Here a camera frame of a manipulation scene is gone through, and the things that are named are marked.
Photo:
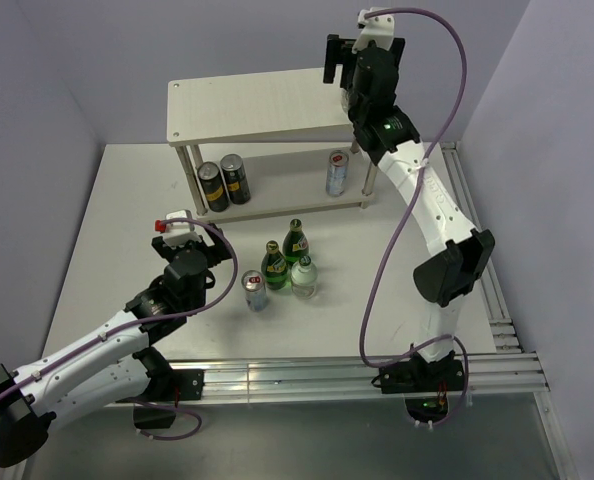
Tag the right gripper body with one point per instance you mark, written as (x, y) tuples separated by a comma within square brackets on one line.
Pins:
[(355, 110)]

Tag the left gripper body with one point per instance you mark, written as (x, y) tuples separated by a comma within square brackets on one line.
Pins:
[(215, 252)]

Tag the white blue can shelf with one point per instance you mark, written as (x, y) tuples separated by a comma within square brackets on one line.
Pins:
[(337, 170)]

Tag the green glass bottle front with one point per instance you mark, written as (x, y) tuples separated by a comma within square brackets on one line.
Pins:
[(274, 267)]

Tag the green glass bottle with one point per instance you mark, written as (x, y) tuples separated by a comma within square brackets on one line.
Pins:
[(295, 244), (274, 267)]

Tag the clear glass bottle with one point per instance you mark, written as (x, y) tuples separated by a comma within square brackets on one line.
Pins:
[(347, 102), (304, 277)]

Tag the clear glass bottle front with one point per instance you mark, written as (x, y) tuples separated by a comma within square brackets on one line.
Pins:
[(347, 102)]

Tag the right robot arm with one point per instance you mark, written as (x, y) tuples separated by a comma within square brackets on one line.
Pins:
[(458, 252)]

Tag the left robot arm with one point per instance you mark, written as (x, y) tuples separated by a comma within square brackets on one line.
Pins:
[(117, 361)]

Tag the white two-tier shelf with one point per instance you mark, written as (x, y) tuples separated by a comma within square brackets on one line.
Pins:
[(284, 124)]

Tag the white blue can front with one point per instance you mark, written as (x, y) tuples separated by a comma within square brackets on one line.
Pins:
[(254, 287)]

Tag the black can right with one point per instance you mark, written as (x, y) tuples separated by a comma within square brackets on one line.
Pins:
[(235, 179)]

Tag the black can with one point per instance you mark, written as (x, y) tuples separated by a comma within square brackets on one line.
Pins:
[(213, 187), (235, 179)]

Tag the black can left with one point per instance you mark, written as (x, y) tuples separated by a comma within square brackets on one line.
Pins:
[(213, 187)]

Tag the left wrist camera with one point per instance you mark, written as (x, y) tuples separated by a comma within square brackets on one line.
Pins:
[(177, 231)]

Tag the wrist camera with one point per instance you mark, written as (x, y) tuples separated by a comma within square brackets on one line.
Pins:
[(177, 231), (375, 30)]

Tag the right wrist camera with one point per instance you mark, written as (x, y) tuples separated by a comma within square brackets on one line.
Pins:
[(375, 30)]

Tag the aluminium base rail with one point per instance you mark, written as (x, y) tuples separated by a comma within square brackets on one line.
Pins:
[(328, 379)]

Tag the aluminium side rail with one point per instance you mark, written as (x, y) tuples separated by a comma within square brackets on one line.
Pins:
[(477, 250)]

